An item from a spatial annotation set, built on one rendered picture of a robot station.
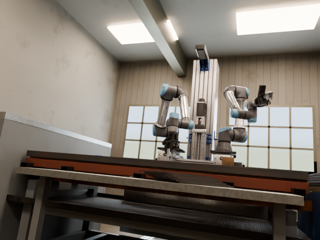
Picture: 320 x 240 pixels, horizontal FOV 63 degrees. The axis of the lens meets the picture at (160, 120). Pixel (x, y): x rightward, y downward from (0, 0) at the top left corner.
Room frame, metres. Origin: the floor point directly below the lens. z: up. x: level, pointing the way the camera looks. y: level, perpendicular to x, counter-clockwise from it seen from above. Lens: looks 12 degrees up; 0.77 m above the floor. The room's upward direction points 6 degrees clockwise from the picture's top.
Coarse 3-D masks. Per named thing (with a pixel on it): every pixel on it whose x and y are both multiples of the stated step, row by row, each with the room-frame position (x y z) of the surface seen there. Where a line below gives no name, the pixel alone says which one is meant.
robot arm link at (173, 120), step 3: (171, 114) 1.90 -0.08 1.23; (174, 114) 1.89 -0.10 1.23; (177, 114) 1.90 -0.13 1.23; (171, 117) 1.90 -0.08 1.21; (174, 117) 1.89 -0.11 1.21; (177, 117) 1.90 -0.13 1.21; (168, 120) 1.95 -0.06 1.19; (171, 120) 1.90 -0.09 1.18; (174, 120) 1.89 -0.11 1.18; (177, 120) 1.90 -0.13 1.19; (171, 123) 1.90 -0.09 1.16; (174, 123) 1.89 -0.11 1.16; (177, 123) 1.90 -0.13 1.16; (177, 126) 1.91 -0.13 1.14
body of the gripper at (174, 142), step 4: (168, 132) 1.92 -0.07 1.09; (172, 132) 1.89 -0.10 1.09; (176, 132) 1.91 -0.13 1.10; (172, 136) 1.89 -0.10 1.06; (176, 136) 1.89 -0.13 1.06; (168, 140) 1.91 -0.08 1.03; (172, 140) 1.89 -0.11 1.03; (176, 140) 1.89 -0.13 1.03; (168, 144) 1.92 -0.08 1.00; (172, 144) 1.89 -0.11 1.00; (176, 144) 1.89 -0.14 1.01; (176, 148) 1.91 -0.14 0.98
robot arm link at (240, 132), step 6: (240, 90) 2.32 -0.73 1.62; (246, 90) 2.32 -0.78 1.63; (240, 96) 2.32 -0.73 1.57; (246, 96) 2.34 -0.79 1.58; (240, 102) 2.34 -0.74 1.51; (240, 108) 2.34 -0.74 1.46; (240, 120) 2.34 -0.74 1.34; (234, 126) 2.38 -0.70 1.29; (240, 126) 2.33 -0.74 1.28; (240, 132) 2.32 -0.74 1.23; (246, 132) 2.34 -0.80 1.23; (234, 138) 2.33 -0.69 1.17; (240, 138) 2.33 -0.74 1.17; (246, 138) 2.33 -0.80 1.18
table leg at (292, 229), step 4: (288, 212) 1.18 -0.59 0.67; (292, 212) 1.18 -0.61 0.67; (296, 212) 1.17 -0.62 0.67; (288, 216) 1.18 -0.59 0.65; (292, 220) 1.18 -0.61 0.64; (296, 220) 1.17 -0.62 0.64; (288, 224) 1.18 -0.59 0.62; (292, 224) 1.18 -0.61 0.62; (296, 224) 1.17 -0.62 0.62; (288, 228) 1.18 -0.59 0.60; (292, 228) 1.18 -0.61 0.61; (296, 228) 1.17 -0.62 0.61; (288, 232) 1.18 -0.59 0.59; (292, 232) 1.18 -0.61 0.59; (296, 232) 1.17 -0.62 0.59; (292, 236) 1.18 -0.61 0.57; (296, 236) 1.17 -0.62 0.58
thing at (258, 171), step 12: (36, 156) 1.63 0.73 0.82; (48, 156) 1.60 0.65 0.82; (60, 156) 1.57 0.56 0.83; (72, 156) 1.54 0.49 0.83; (84, 156) 1.52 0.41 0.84; (96, 156) 1.49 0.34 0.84; (180, 168) 1.33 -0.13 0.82; (192, 168) 1.31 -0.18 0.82; (204, 168) 1.29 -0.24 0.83; (216, 168) 1.28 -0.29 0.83; (228, 168) 1.26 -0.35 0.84; (240, 168) 1.24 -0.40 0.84; (252, 168) 1.22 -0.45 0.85
